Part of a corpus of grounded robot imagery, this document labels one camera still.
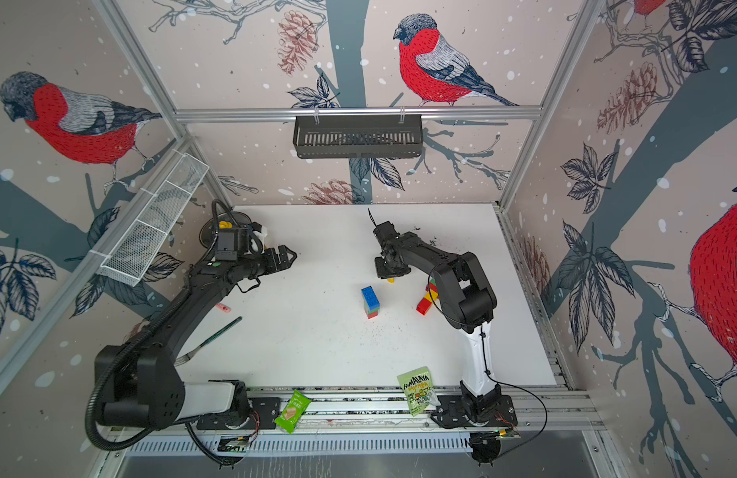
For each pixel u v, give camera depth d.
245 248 0.69
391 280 0.98
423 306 0.90
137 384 0.41
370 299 0.83
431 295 0.92
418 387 0.77
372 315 0.90
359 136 1.05
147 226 0.76
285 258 0.78
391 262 0.74
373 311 0.89
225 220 0.98
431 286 0.95
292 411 0.73
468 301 0.54
